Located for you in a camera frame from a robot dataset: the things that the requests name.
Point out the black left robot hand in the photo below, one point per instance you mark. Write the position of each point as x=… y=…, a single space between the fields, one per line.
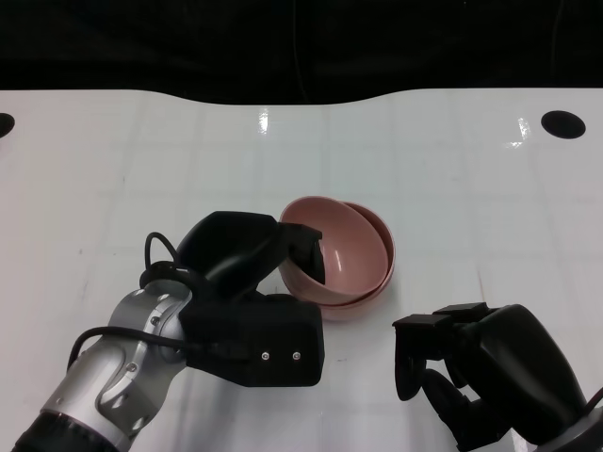
x=226 y=254

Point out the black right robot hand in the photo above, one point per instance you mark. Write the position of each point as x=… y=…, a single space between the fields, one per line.
x=509 y=367

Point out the pink plastic bowl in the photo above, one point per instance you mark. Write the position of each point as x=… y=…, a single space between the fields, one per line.
x=372 y=215
x=348 y=245
x=358 y=311

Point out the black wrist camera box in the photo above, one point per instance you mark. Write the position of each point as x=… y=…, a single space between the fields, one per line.
x=264 y=329

